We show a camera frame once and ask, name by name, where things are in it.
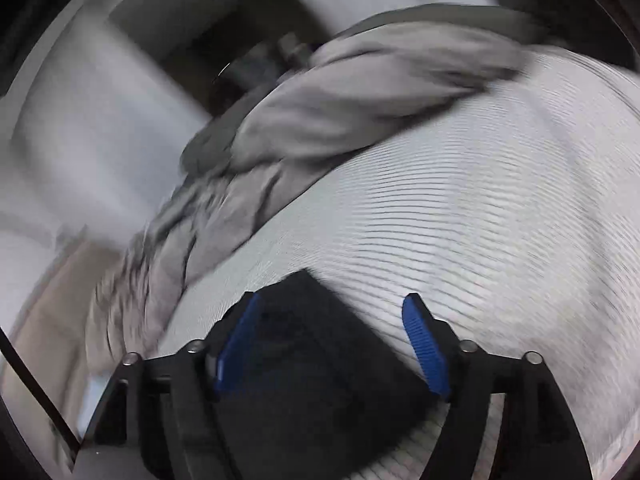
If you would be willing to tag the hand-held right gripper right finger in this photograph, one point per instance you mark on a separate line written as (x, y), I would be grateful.
(425, 345)

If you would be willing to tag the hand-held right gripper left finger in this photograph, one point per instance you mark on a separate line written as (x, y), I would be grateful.
(236, 350)

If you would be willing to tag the black pants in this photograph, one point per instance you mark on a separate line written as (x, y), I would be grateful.
(320, 360)

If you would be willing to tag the white mesh mattress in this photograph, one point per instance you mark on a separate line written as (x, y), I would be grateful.
(450, 210)

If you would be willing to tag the grey duvet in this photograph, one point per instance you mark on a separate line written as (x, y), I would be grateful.
(325, 110)

